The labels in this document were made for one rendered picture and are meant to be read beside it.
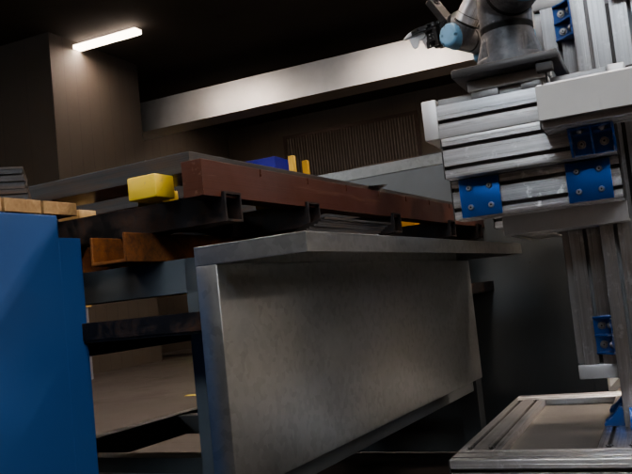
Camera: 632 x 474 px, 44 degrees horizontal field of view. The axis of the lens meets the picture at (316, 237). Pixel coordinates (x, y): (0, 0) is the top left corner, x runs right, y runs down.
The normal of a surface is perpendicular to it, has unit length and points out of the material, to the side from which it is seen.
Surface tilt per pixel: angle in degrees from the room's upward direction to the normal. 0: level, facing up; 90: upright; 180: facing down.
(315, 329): 90
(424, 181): 90
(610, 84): 90
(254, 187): 90
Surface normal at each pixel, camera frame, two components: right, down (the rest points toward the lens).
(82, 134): 0.91, -0.13
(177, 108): -0.40, -0.03
